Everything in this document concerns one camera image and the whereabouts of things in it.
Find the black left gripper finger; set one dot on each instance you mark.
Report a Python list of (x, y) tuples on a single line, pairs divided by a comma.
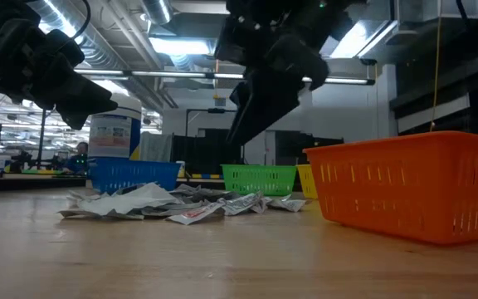
[(76, 120), (83, 93)]

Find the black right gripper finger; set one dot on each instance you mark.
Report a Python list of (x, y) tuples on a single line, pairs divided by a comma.
[(239, 108), (272, 99)]

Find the yellow plastic basket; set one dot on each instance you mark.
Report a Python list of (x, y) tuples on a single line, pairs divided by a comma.
[(307, 180)]

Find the orange plastic basket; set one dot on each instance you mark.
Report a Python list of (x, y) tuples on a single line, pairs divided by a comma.
[(409, 187)]

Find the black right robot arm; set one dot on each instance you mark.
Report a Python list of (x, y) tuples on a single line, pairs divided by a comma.
[(305, 12)]

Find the black pole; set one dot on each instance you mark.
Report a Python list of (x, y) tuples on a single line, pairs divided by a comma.
[(42, 137)]

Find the person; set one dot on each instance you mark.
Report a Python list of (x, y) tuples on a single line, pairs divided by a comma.
[(79, 160)]

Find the white wipes canister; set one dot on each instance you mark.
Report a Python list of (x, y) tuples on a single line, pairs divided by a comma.
[(114, 137)]

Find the white door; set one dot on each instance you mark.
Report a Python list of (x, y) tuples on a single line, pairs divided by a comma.
[(270, 147)]

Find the yellow-green block strip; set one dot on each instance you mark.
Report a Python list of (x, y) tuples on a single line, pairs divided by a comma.
[(42, 170)]

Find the black cabinet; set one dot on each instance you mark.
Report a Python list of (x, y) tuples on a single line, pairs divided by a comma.
[(305, 151)]

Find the wooden background table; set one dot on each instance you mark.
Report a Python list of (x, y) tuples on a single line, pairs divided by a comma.
[(35, 175)]

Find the green plastic basket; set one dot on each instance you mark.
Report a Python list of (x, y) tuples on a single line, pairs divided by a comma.
[(259, 179)]

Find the yellow-black striped bar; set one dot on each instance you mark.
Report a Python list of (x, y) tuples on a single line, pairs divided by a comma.
[(206, 176)]

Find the blue plastic basket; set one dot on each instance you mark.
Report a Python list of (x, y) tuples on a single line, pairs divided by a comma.
[(131, 174)]

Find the long fluorescent light strip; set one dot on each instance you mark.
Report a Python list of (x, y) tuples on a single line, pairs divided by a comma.
[(168, 74)]

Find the grey cover cloth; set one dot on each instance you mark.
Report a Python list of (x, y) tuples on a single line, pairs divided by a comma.
[(156, 147)]

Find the ceiling light panel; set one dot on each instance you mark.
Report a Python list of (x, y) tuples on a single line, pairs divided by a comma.
[(181, 46)]

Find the slanted ceiling light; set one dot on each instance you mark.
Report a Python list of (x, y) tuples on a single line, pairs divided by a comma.
[(359, 41)]

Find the large white packet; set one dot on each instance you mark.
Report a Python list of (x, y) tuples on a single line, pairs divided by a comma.
[(131, 201)]

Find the red-printed white packet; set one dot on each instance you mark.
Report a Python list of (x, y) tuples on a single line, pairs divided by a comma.
[(195, 214)]

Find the square wall vent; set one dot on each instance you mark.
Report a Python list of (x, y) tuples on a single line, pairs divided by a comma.
[(220, 101)]

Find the black gantry frame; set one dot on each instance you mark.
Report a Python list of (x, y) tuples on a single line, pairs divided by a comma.
[(206, 111)]

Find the large silver ventilation duct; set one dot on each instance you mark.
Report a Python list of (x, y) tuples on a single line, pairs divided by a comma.
[(102, 52)]

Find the small silver ventilation duct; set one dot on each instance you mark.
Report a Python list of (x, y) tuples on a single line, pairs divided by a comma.
[(158, 10)]

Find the dark wall shelving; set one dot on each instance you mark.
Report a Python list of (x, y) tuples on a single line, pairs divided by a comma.
[(450, 83)]

